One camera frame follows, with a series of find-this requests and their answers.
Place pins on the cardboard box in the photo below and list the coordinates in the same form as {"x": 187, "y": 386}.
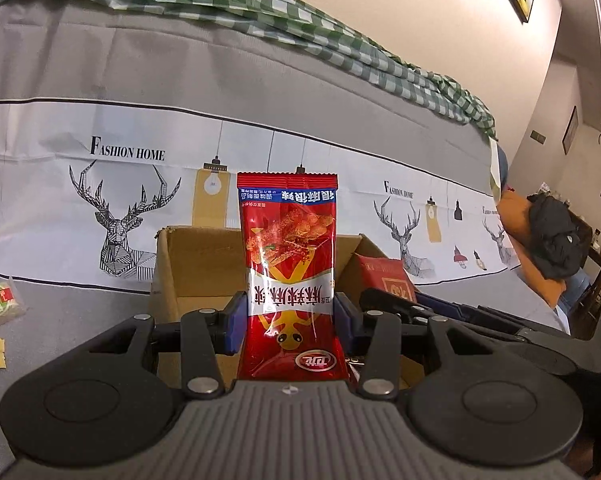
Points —
{"x": 195, "y": 270}

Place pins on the black jacket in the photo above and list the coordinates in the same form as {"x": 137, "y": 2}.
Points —
{"x": 555, "y": 240}

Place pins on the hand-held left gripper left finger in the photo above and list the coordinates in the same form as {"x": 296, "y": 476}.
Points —
{"x": 236, "y": 321}

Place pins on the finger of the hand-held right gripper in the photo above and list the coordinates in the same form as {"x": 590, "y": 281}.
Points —
{"x": 445, "y": 306}

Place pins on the red spicy snack packet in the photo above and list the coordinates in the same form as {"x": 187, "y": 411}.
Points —
{"x": 290, "y": 280}

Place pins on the red packet with gold square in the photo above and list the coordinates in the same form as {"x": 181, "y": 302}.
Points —
{"x": 386, "y": 275}

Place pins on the orange cushion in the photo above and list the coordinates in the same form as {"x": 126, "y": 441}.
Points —
{"x": 518, "y": 230}

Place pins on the blue cloth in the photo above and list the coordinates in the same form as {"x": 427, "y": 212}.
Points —
{"x": 502, "y": 170}

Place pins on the green checked cloth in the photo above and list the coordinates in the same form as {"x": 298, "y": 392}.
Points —
{"x": 230, "y": 5}

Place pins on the wall switch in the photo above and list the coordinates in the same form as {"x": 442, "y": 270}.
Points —
{"x": 537, "y": 137}

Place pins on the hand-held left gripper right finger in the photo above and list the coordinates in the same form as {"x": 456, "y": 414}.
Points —
{"x": 343, "y": 321}

